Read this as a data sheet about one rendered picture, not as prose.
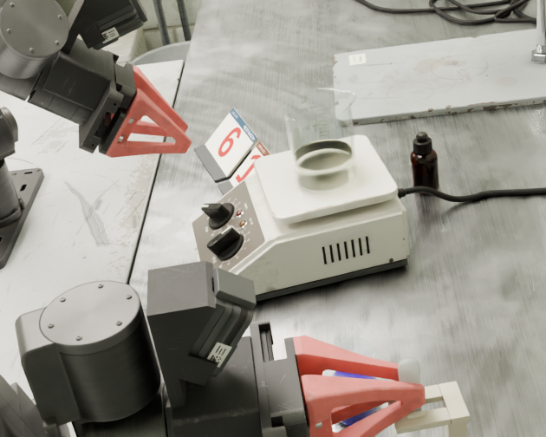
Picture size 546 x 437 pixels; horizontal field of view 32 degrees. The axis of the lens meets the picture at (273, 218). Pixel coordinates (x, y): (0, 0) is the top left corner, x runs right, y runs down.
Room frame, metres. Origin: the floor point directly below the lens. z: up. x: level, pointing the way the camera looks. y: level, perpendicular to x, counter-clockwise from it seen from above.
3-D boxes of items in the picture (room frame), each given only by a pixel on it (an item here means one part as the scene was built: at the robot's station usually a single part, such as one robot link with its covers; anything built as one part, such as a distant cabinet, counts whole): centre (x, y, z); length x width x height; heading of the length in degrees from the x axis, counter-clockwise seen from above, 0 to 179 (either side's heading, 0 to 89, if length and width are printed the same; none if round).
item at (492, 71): (1.11, -0.26, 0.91); 0.30 x 0.20 x 0.01; 83
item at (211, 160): (1.00, 0.04, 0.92); 0.09 x 0.06 x 0.04; 14
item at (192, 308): (0.42, 0.05, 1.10); 0.07 x 0.06 x 0.11; 0
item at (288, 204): (0.78, -0.05, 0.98); 0.12 x 0.12 x 0.01; 6
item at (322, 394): (0.43, -0.03, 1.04); 0.09 x 0.07 x 0.07; 90
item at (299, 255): (0.78, -0.03, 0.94); 0.22 x 0.13 x 0.08; 96
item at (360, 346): (0.55, -0.04, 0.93); 0.04 x 0.04 x 0.06
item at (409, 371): (0.42, -0.07, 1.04); 0.01 x 0.01 x 0.04; 0
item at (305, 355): (0.42, -0.03, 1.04); 0.09 x 0.07 x 0.07; 90
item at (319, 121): (0.77, -0.06, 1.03); 0.07 x 0.06 x 0.08; 94
